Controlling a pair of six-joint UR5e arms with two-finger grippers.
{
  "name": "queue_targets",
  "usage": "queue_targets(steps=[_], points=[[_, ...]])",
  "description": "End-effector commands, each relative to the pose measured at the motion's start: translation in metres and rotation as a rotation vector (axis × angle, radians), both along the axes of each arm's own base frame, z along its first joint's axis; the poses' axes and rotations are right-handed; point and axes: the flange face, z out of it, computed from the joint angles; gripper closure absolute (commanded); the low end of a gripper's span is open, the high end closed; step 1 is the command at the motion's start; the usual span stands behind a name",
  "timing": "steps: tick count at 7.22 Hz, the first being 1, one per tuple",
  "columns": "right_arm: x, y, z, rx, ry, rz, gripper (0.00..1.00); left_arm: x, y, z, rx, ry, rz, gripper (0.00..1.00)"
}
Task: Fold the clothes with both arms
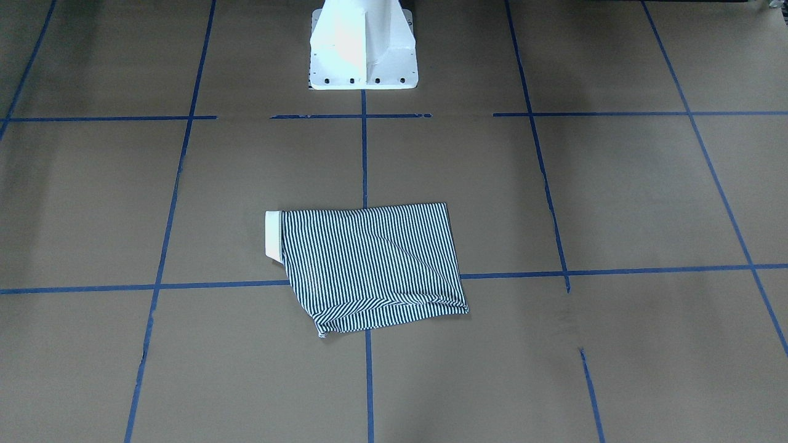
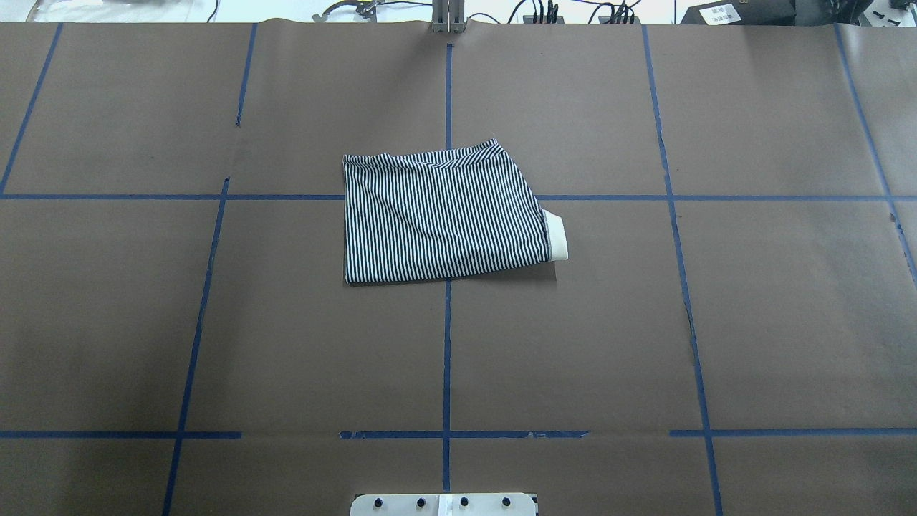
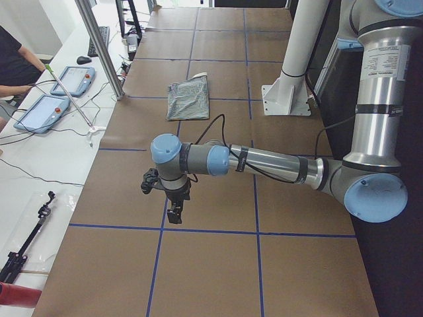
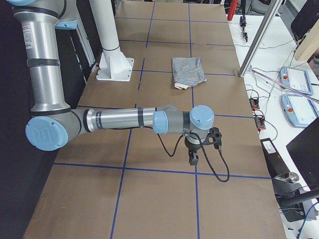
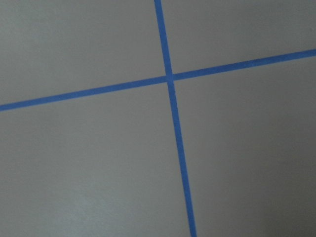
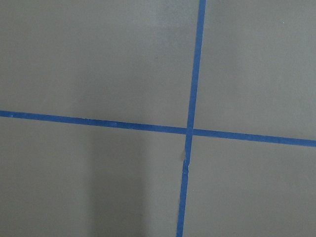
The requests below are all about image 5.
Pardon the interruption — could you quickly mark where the left side lengthwise tape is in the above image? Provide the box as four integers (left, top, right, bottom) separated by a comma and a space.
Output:
154, 0, 197, 237

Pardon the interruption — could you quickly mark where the left side crosswise tape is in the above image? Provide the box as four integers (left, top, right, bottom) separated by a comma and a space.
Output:
0, 49, 316, 112

